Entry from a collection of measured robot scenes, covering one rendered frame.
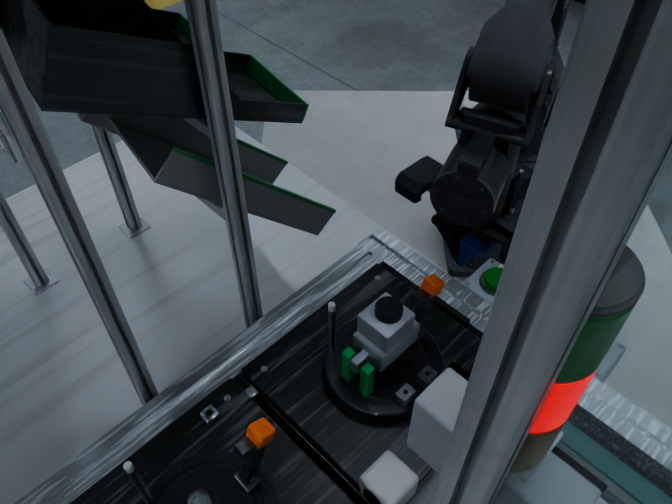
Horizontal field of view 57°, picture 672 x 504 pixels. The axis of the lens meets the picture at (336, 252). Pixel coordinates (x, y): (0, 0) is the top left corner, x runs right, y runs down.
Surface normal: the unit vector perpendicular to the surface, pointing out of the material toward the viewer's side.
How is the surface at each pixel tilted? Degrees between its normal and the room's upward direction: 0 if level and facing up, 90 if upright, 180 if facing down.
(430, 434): 90
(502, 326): 90
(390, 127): 0
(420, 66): 0
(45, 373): 0
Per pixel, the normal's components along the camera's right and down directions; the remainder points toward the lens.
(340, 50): 0.00, -0.67
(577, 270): -0.71, 0.52
